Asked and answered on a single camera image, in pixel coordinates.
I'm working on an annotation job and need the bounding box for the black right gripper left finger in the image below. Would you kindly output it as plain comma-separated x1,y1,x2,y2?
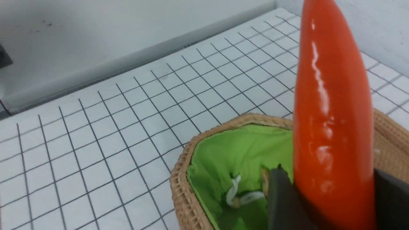
267,164,317,230

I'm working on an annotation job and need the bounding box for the woven wicker basket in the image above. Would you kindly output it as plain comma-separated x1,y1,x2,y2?
169,108,409,230

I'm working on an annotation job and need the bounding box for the orange toy carrot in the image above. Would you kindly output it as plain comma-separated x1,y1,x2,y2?
293,0,377,230

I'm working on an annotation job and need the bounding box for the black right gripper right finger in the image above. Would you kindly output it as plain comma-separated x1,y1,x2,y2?
374,169,409,230

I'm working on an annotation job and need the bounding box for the white grid tablecloth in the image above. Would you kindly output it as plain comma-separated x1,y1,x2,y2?
0,7,409,230

